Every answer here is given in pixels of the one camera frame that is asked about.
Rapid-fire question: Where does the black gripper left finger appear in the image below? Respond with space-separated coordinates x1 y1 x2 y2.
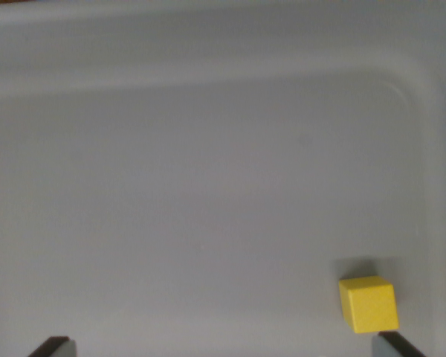
27 335 77 357

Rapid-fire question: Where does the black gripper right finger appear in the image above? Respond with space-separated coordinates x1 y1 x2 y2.
372 331 429 357

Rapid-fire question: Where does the yellow cube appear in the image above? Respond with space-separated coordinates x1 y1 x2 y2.
337 275 400 335

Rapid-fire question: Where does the grey plastic bin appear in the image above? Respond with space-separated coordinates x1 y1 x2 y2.
0 0 446 357

